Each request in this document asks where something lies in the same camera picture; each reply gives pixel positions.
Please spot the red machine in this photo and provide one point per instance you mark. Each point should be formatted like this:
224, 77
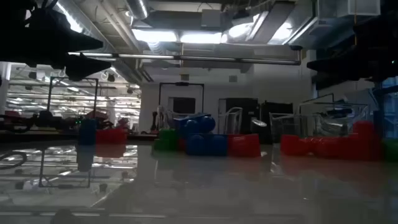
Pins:
122, 124

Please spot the dark wall screen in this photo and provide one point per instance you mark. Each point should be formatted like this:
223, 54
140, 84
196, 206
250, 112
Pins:
183, 105

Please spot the round metal air duct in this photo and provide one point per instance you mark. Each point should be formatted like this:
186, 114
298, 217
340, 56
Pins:
138, 8

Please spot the small blue toy block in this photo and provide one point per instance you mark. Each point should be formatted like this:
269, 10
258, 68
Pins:
87, 132

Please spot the black cabinet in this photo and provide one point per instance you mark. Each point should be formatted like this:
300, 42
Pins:
276, 107
242, 104

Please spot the white oval reflector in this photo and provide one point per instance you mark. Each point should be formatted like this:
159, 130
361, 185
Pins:
259, 123

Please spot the grey metal box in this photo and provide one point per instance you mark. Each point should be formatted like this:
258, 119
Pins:
211, 18

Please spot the long grey metal pipe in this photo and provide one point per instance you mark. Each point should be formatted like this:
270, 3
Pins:
186, 58

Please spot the dark workbench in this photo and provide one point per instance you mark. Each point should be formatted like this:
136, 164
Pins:
37, 135

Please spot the bright fluorescent light panel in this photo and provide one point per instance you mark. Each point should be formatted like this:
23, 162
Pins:
154, 35
201, 37

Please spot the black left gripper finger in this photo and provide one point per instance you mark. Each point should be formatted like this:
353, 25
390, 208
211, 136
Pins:
87, 67
81, 40

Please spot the black station frame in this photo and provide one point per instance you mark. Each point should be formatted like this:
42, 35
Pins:
96, 99
182, 83

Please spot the blue-lit window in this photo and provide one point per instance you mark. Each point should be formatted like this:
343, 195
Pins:
390, 105

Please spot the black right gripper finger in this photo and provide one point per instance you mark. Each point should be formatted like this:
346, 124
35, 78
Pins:
357, 63
335, 82

